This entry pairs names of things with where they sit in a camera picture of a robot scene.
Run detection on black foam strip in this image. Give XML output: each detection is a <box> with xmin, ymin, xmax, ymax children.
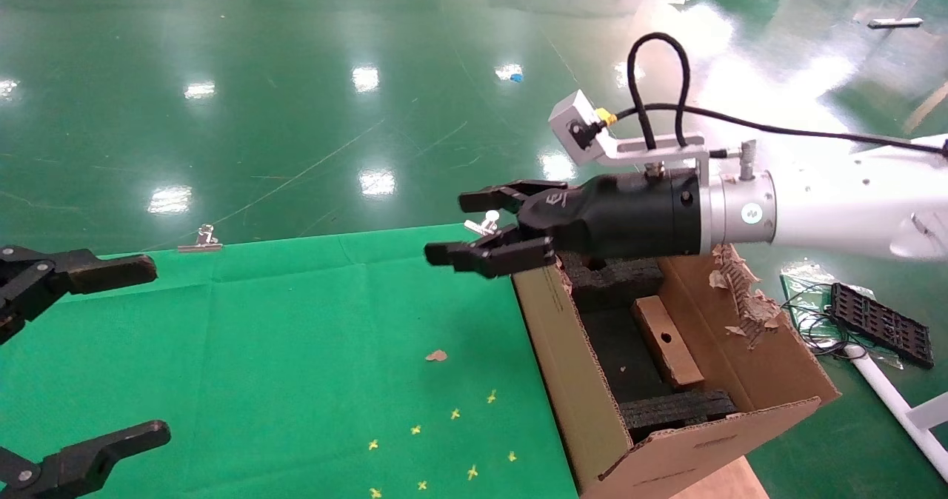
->
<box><xmin>618</xmin><ymin>389</ymin><xmax>739</xmax><ymax>441</ymax></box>

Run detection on white pole stand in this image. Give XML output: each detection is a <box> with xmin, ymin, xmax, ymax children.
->
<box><xmin>848</xmin><ymin>344</ymin><xmax>948</xmax><ymax>482</ymax></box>

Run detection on thin black wire coil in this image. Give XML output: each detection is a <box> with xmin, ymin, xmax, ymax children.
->
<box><xmin>778</xmin><ymin>284</ymin><xmax>860</xmax><ymax>358</ymax></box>

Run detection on notched black foam block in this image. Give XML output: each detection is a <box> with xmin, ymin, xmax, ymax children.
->
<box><xmin>559</xmin><ymin>253</ymin><xmax>666</xmax><ymax>313</ymax></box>

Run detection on black plastic grid tray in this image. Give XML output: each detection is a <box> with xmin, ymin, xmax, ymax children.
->
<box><xmin>828</xmin><ymin>283</ymin><xmax>935</xmax><ymax>370</ymax></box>

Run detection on large open brown carton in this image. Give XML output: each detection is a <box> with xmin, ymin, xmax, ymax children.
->
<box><xmin>513</xmin><ymin>244</ymin><xmax>841</xmax><ymax>499</ymax></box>

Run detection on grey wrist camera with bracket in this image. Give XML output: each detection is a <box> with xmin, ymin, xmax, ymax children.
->
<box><xmin>548</xmin><ymin>90</ymin><xmax>709</xmax><ymax>179</ymax></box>

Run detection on brown cardboard sheet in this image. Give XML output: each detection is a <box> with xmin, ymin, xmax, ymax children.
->
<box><xmin>632</xmin><ymin>295</ymin><xmax>706</xmax><ymax>390</ymax></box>

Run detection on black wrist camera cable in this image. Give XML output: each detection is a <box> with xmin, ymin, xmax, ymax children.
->
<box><xmin>606</xmin><ymin>33</ymin><xmax>948</xmax><ymax>161</ymax></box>

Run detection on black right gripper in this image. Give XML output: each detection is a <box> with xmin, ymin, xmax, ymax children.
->
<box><xmin>424</xmin><ymin>172</ymin><xmax>702</xmax><ymax>279</ymax></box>

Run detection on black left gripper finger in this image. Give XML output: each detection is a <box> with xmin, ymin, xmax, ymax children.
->
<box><xmin>0</xmin><ymin>420</ymin><xmax>172</xmax><ymax>499</ymax></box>
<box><xmin>0</xmin><ymin>246</ymin><xmax>158</xmax><ymax>344</ymax></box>

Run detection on clear bag with green tint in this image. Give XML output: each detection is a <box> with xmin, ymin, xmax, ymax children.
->
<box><xmin>779</xmin><ymin>261</ymin><xmax>839</xmax><ymax>316</ymax></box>

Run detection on silver binder clip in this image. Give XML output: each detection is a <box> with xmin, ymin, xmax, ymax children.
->
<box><xmin>464</xmin><ymin>210</ymin><xmax>501</xmax><ymax>238</ymax></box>
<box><xmin>178</xmin><ymin>224</ymin><xmax>223</xmax><ymax>253</ymax></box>

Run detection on black foam bottom sheet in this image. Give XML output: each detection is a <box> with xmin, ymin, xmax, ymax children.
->
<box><xmin>581</xmin><ymin>307</ymin><xmax>675</xmax><ymax>405</ymax></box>

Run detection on green tablecloth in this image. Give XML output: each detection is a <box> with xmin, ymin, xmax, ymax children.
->
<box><xmin>0</xmin><ymin>223</ymin><xmax>578</xmax><ymax>499</ymax></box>

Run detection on wooden strip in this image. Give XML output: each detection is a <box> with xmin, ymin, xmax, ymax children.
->
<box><xmin>904</xmin><ymin>81</ymin><xmax>948</xmax><ymax>134</ymax></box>

